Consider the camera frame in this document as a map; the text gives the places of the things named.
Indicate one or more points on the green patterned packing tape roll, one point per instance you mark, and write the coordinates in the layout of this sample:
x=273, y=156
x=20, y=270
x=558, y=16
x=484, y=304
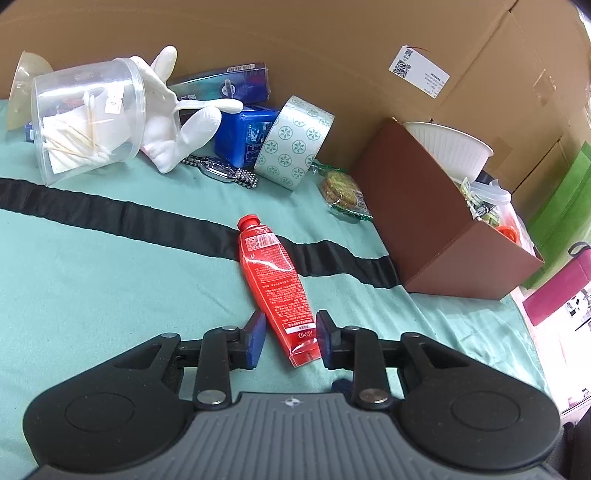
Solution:
x=293, y=142

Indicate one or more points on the green wrapped cookie packet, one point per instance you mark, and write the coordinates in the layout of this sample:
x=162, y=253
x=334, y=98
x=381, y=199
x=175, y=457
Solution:
x=340, y=192

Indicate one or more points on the green white packets in box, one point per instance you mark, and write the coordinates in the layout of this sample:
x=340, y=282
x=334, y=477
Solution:
x=479, y=208

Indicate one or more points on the white ribbed paper bowl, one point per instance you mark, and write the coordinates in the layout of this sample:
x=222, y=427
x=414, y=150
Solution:
x=460, y=155

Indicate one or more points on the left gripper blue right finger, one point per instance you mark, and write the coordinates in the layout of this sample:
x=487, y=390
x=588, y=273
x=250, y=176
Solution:
x=362, y=352

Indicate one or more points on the white rubber glove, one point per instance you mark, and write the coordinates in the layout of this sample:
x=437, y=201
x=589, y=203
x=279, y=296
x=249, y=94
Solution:
x=175, y=128

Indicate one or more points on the red tube of cream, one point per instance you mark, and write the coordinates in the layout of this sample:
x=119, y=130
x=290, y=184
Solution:
x=278, y=291

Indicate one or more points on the clear plastic cotton swab jar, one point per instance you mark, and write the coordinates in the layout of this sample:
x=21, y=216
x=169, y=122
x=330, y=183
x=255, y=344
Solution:
x=87, y=117

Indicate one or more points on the green non-woven bag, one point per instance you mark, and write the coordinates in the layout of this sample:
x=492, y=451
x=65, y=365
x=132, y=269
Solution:
x=563, y=220

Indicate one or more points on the pink water bottle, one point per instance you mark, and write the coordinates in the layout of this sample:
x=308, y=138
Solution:
x=564, y=285

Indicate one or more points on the dark purple carton box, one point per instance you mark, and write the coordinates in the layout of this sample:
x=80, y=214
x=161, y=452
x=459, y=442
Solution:
x=248, y=83

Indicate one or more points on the orange plastic item in box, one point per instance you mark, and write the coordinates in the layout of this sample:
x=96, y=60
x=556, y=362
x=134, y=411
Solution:
x=510, y=232

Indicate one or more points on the brown cardboard storage box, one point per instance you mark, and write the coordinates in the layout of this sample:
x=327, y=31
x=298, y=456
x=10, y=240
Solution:
x=438, y=247

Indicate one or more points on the blue plastic box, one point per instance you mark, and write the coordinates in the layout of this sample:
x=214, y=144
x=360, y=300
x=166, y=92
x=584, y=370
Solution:
x=240, y=137

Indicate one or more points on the clear plastic bag in box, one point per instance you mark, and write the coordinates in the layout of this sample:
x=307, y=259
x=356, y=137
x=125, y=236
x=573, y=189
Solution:
x=495, y=194

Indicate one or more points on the large cardboard box wall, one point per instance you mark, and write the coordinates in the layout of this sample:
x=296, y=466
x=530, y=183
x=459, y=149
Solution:
x=519, y=70

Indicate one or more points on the white shipping label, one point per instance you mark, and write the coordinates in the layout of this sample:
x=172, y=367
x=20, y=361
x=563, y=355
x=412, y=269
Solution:
x=416, y=69

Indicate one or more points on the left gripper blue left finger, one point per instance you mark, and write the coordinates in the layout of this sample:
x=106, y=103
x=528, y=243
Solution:
x=221, y=351

